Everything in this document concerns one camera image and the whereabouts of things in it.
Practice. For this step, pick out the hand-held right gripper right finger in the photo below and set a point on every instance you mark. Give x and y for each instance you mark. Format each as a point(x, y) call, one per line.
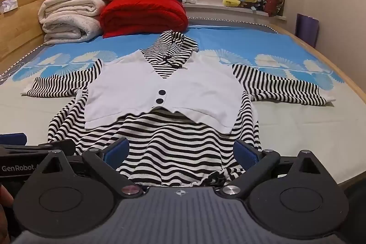
point(245, 154)

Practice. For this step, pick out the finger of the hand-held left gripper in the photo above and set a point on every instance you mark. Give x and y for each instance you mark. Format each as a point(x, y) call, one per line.
point(57, 145)
point(13, 137)

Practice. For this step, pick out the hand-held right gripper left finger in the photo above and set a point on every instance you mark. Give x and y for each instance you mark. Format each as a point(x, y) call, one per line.
point(117, 153)

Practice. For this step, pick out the black white striped hooded top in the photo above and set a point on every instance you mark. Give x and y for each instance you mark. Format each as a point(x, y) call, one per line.
point(171, 89)

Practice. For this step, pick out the person's left hand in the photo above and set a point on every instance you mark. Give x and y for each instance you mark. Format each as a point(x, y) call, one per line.
point(5, 198)

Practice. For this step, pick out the blue cream patterned bed sheet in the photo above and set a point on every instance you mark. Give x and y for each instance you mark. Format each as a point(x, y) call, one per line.
point(243, 41)

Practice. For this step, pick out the cream folded blanket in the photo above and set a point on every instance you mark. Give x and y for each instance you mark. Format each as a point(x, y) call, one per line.
point(71, 5)
point(68, 29)

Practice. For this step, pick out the tissue box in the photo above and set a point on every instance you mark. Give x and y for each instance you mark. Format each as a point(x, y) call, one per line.
point(8, 5)

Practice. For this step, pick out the purple panel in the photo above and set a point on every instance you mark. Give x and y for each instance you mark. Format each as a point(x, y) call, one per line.
point(306, 31)

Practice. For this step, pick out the red folded blanket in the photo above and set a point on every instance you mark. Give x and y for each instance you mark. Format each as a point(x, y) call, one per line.
point(143, 15)

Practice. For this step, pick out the white window sill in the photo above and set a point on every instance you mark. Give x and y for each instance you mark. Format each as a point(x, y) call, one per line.
point(217, 10)

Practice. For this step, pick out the black white plush toy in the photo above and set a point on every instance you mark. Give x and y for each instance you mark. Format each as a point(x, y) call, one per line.
point(260, 1)

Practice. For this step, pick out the wooden bed frame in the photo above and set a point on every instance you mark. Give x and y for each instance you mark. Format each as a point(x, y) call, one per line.
point(17, 41)

